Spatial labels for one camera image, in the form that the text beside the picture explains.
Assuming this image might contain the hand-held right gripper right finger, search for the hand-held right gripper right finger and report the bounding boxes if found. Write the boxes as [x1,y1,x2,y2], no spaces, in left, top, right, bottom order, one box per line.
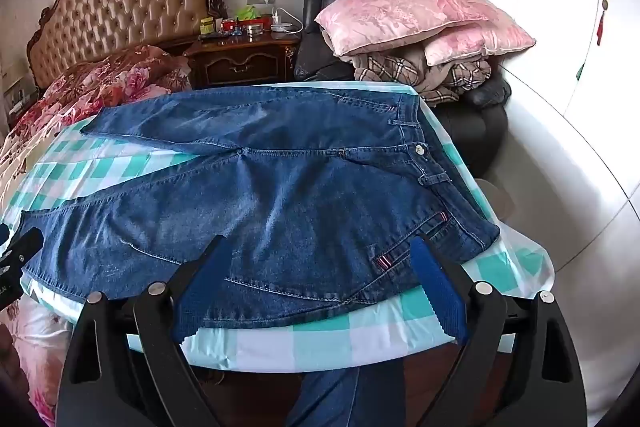
[409,235,588,427]

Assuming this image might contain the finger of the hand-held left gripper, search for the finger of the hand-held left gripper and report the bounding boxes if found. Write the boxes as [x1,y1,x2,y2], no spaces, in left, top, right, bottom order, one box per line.
[0,227,45,274]

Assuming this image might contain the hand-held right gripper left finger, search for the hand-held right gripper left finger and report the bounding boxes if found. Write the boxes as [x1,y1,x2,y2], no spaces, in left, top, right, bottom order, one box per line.
[55,234,236,427]

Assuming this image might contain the blue denim pants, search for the blue denim pants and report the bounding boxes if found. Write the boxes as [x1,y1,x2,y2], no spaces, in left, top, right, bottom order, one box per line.
[22,86,502,330]

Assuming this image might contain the teal white checked tablecloth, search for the teal white checked tablecloth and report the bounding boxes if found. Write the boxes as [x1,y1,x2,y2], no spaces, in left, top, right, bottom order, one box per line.
[0,79,556,375]

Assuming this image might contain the person's leg in jeans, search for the person's leg in jeans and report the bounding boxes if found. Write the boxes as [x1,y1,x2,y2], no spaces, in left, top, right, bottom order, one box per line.
[284,347,407,427]

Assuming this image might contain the red floral quilt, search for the red floral quilt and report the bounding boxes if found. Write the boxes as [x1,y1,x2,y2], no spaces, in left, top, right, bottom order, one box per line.
[0,44,193,427]

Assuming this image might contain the brown plaid blanket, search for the brown plaid blanket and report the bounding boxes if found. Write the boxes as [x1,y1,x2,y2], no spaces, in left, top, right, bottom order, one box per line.
[352,52,493,105]

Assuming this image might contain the dark wooden nightstand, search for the dark wooden nightstand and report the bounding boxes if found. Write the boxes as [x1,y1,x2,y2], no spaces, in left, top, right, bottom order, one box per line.
[182,29,302,90]

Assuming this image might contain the small pink floral pillow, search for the small pink floral pillow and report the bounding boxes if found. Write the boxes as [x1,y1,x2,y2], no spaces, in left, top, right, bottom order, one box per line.
[424,19,537,68]

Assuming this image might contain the tufted carved wooden headboard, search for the tufted carved wooden headboard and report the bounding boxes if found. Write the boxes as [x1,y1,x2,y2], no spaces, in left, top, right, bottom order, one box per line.
[26,0,230,90]

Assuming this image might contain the large pink floral pillow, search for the large pink floral pillow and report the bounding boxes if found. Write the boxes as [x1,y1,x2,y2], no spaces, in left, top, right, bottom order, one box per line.
[314,0,493,58]

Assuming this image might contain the black leather armchair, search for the black leather armchair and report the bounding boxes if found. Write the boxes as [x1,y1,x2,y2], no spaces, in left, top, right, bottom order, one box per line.
[294,0,512,178]

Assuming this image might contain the white wardrobe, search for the white wardrobe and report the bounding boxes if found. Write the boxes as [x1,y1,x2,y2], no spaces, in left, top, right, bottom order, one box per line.
[432,0,640,208]

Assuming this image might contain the red tassel ornament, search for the red tassel ornament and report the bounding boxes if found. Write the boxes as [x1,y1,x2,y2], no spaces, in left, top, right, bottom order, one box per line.
[596,0,612,46]

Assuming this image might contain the white charger with cable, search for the white charger with cable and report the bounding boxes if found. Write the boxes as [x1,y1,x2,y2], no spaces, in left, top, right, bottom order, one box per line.
[269,7,304,35]

